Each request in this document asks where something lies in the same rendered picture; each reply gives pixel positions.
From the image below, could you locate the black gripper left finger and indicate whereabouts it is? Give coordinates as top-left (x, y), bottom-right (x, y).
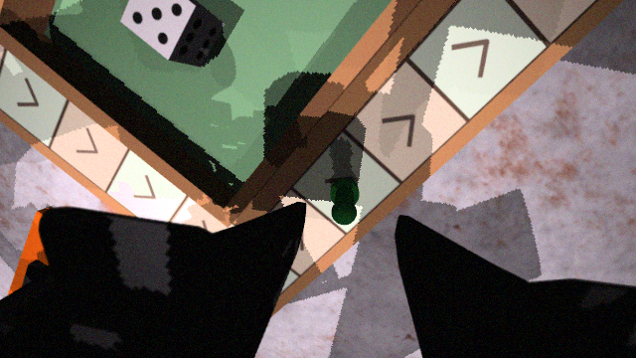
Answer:
top-left (39, 202), bottom-right (306, 358)

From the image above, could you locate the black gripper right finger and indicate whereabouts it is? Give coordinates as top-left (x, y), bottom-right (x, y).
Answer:
top-left (395, 215), bottom-right (636, 358)

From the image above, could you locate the grey die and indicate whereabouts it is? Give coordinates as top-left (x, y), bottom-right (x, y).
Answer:
top-left (120, 0), bottom-right (225, 67)

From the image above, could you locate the green game pawn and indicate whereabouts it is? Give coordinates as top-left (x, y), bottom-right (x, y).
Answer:
top-left (330, 178), bottom-right (359, 225)

